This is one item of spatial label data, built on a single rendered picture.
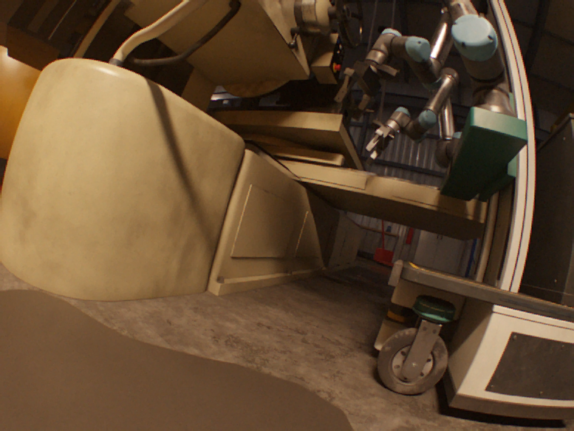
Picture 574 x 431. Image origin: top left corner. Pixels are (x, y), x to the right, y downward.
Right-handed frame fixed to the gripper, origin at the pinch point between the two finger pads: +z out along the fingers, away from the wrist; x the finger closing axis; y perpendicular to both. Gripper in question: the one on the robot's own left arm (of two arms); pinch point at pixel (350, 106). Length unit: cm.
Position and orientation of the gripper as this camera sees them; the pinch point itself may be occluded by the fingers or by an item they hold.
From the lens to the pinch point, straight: 81.4
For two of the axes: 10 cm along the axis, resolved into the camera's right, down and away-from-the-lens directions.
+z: -5.0, 8.1, 3.0
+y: -6.4, -5.8, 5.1
